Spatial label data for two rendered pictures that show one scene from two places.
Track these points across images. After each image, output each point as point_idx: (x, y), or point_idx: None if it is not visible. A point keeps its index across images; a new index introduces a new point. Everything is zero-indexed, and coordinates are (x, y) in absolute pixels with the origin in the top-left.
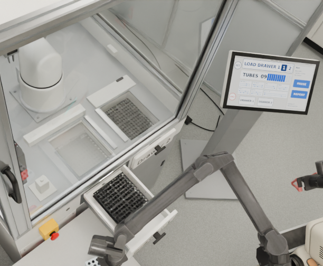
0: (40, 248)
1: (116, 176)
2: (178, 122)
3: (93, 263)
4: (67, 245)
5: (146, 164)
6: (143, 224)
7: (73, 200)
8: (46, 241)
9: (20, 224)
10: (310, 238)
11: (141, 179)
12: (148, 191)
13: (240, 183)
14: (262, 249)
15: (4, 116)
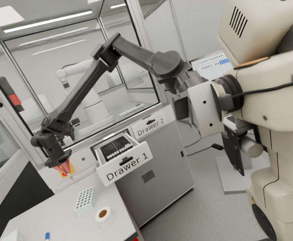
0: (65, 189)
1: (118, 138)
2: (163, 105)
3: (84, 192)
4: (80, 186)
5: (159, 146)
6: (62, 107)
7: (84, 150)
8: (71, 185)
9: (31, 150)
10: (224, 41)
11: (165, 164)
12: (133, 140)
13: (128, 45)
14: (224, 142)
15: None
